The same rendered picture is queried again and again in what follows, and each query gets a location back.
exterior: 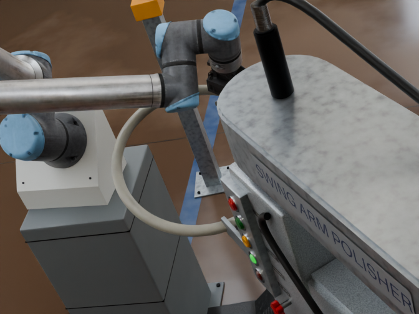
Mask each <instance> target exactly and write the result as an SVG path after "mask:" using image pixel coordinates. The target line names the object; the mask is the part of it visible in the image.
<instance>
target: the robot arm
mask: <svg viewBox="0 0 419 314"><path fill-rule="evenodd" d="M239 33H240V28H239V24H238V20H237V18H236V16H235V15H234V14H233V13H231V12H229V11H226V10H222V9H217V10H214V11H211V12H209V13H207V15H205V17H204V19H197V20H190V21H178V22H171V21H170V22H167V23H162V24H159V25H158V26H157V28H156V33H155V45H156V47H155V48H156V54H157V57H158V58H159V59H161V60H162V69H163V73H160V74H152V75H121V76H104V77H74V78H52V65H51V60H50V57H49V56H48V55H47V54H45V53H42V52H38V51H33V52H30V51H29V50H22V51H17V52H12V53H9V52H7V51H6V50H4V49H2V48H0V115H7V117H6V118H4V119H3V121H2V122H1V124H0V145H1V147H2V149H3V150H4V151H5V152H6V153H7V154H8V155H9V156H11V157H13V158H15V159H19V160H22V161H43V162H45V163H46V164H47V165H49V166H51V167H53V168H69V167H71V166H73V165H74V164H76V163H77V162H78V161H79V160H80V159H81V157H82V156H83V155H84V152H85V149H86V146H87V134H86V131H85V128H84V126H83V124H82V122H81V121H80V120H79V119H78V118H77V117H75V116H73V115H71V114H68V113H55V112H76V111H89V110H113V109H126V108H150V107H157V108H165V111H166V112H167V113H173V112H183V111H187V110H192V109H194V108H196V107H197V106H198V105H199V94H200V93H199V90H198V76H197V68H196V54H208V55H209V60H208V61H207V64H208V65H209V66H211V70H210V72H209V73H210V74H209V73H208V78H207V79H206V83H207V87H208V91H209V92H212V93H215V94H217V95H220V93H221V92H222V90H223V89H224V87H225V86H226V84H227V83H228V82H229V81H230V80H231V79H232V78H233V77H234V76H235V75H237V74H239V73H240V72H241V71H243V70H244V69H246V68H244V67H243V66H242V65H241V64H242V61H243V60H242V52H241V42H240V35H239Z"/></svg>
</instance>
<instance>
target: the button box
mask: <svg viewBox="0 0 419 314"><path fill-rule="evenodd" d="M220 181H221V184H222V186H223V189H224V192H225V195H226V197H227V200H228V199H229V198H228V197H229V196H232V197H233V199H234V200H235V201H236V203H237V205H238V207H239V212H236V211H234V210H232V209H231V211H232V213H233V216H234V220H235V218H236V215H238V216H239V217H240V218H241V219H242V220H243V222H244V224H245V226H246V231H244V230H241V229H240V228H239V227H238V230H239V233H240V235H241V238H242V233H245V234H246V235H247V237H248V238H249V240H250V241H251V243H252V245H253V248H252V249H250V248H248V247H246V246H245V245H244V246H245V249H246V252H247V254H248V257H249V260H250V262H251V265H252V268H253V270H254V273H255V276H256V278H257V279H258V277H257V275H256V272H255V268H257V269H259V271H260V272H261V273H262V275H263V277H264V279H265V283H262V282H261V281H260V279H258V280H259V281H260V282H261V283H262V284H263V285H264V286H265V287H266V288H267V290H268V291H269V292H270V293H271V294H272V295H273V297H275V298H276V297H278V296H279V295H280V294H282V293H281V290H280V288H279V284H278V282H277V279H276V276H275V273H274V270H273V267H272V264H271V261H270V259H269V256H268V253H267V250H266V246H265V245H264V241H263V239H262V235H261V232H260V230H259V227H258V224H257V221H256V218H255V215H254V213H253V209H252V207H251V203H250V201H249V198H248V195H247V193H246V192H245V191H244V190H243V189H241V188H240V187H239V186H238V185H237V184H236V183H235V182H234V181H233V180H232V178H231V175H230V173H229V174H227V175H226V176H223V177H222V178H221V179H220ZM230 208H231V207H230ZM249 251H251V252H252V253H253V254H254V255H255V257H256V258H257V260H258V262H259V266H256V265H255V264H254V263H253V262H252V261H251V259H250V256H249Z"/></svg>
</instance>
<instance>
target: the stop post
mask: <svg viewBox="0 0 419 314"><path fill-rule="evenodd" d="M164 3H165V2H164V0H132V3H131V6H130V7H131V9H132V12H133V15H134V16H135V19H136V21H142V22H143V25H144V27H145V30H146V32H147V35H148V38H149V40H150V43H151V45H152V47H153V51H154V53H155V55H156V58H157V61H158V63H159V66H160V68H161V71H162V73H163V69H162V60H161V59H159V58H158V57H157V54H156V48H155V47H156V45H155V33H156V28H157V26H158V25H159V24H162V23H166V21H165V18H164V15H163V7H164ZM178 116H179V118H180V120H181V123H182V125H183V128H184V131H185V133H186V136H187V139H188V141H189V144H190V146H191V149H192V152H193V154H194V156H195V160H196V162H197V164H198V167H199V169H200V171H198V172H196V181H195V198H199V197H205V196H211V195H215V194H221V193H224V189H223V186H222V184H221V181H220V179H221V178H222V177H223V176H226V175H227V174H229V166H230V165H229V166H223V167H219V166H218V163H217V160H216V158H215V155H214V153H213V149H212V147H211V144H210V141H209V139H208V135H207V134H206V130H205V128H204V125H203V122H202V120H201V117H200V114H199V111H198V108H197V107H196V108H194V109H192V110H187V111H183V112H178Z"/></svg>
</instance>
